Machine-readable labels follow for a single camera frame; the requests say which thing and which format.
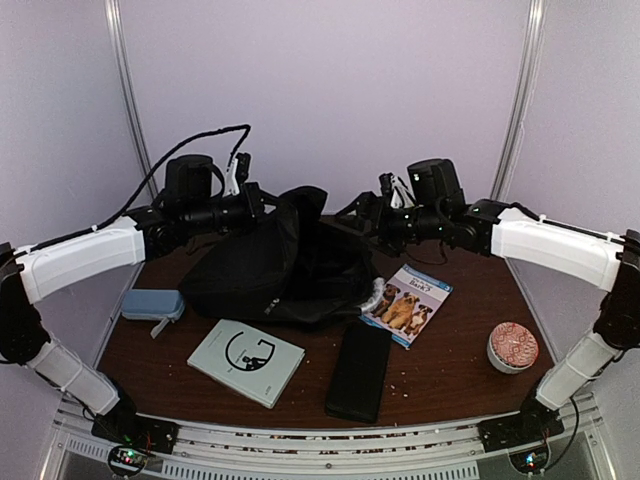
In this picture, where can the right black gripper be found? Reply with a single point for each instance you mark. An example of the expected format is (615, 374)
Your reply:
(365, 203)

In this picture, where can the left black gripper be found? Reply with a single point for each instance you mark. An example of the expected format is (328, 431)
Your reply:
(253, 196)

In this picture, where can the dog picture book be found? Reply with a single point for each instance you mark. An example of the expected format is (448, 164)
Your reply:
(410, 298)

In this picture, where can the black student bag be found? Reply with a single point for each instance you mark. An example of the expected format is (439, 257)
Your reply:
(291, 268)

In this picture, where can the grey book with G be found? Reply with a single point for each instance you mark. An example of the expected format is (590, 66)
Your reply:
(249, 361)

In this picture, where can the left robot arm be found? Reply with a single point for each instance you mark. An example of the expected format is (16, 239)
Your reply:
(131, 236)

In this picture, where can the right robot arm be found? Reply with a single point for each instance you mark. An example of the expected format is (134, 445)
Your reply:
(511, 231)

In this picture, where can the light blue zipper case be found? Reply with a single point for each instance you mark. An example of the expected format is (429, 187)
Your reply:
(162, 306)

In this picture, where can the black flat case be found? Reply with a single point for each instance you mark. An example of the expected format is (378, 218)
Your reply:
(357, 383)

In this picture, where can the red patterned white bowl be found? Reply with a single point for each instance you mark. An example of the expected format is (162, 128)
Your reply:
(512, 348)

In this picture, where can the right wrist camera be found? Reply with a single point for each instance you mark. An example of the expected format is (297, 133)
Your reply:
(433, 182)

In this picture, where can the left aluminium frame post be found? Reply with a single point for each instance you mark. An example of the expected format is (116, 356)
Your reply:
(118, 41)

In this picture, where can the aluminium frame post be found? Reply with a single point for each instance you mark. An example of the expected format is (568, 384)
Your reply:
(524, 92)
(118, 41)

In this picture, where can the front aluminium rail base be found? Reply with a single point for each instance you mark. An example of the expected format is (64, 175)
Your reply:
(444, 450)

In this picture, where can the right aluminium frame post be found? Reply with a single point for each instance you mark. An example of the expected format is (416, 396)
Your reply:
(524, 92)

